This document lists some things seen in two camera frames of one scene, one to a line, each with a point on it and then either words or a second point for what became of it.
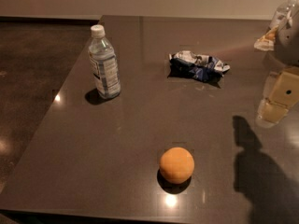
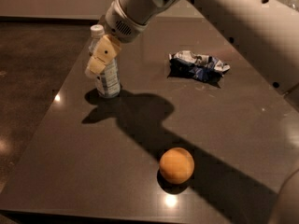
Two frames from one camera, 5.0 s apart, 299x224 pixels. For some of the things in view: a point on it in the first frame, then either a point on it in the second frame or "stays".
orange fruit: (177, 164) stays
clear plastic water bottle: (104, 63) stays
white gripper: (288, 46) -> (121, 27)
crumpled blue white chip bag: (185, 63) stays
